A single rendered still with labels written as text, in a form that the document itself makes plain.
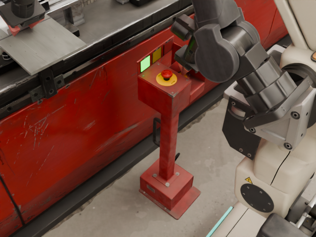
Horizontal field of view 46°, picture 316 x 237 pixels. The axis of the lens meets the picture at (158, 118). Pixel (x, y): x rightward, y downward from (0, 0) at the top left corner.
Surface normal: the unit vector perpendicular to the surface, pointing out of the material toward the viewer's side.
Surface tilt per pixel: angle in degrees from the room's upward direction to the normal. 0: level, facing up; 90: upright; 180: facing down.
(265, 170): 90
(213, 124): 0
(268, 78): 47
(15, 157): 90
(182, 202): 0
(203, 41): 84
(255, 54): 38
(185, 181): 3
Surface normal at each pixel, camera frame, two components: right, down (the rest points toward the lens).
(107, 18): 0.02, -0.67
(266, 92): -0.28, 0.32
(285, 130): -0.66, 0.55
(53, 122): 0.70, 0.55
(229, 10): 0.72, -0.03
